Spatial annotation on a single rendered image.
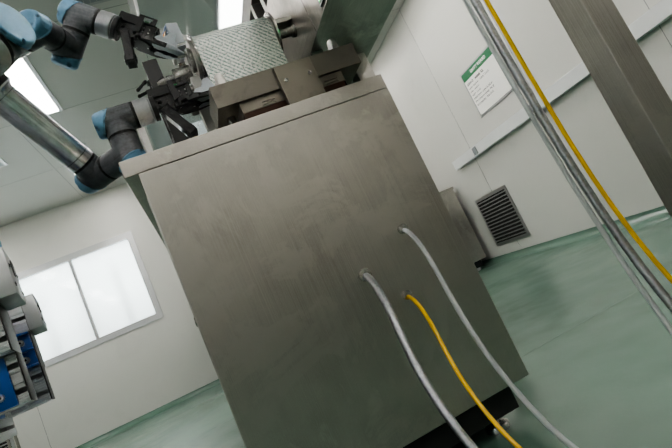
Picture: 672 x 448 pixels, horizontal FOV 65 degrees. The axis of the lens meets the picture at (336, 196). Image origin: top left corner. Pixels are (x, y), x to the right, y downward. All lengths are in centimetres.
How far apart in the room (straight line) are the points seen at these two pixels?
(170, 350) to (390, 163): 593
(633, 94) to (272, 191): 73
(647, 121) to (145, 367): 654
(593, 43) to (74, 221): 684
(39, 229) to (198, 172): 629
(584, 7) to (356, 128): 57
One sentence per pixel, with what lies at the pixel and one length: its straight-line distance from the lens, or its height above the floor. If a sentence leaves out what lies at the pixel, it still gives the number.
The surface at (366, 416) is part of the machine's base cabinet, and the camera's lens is 121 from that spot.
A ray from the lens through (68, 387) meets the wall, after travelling 721.
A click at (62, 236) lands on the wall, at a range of 737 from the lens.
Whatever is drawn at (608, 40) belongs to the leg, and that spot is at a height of 64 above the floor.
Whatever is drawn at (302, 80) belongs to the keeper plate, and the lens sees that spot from 137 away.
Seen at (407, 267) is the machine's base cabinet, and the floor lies 43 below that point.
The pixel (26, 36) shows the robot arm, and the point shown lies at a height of 125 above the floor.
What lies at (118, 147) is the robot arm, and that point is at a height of 102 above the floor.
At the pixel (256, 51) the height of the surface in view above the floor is 119.
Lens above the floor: 46
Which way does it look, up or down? 9 degrees up
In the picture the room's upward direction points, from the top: 25 degrees counter-clockwise
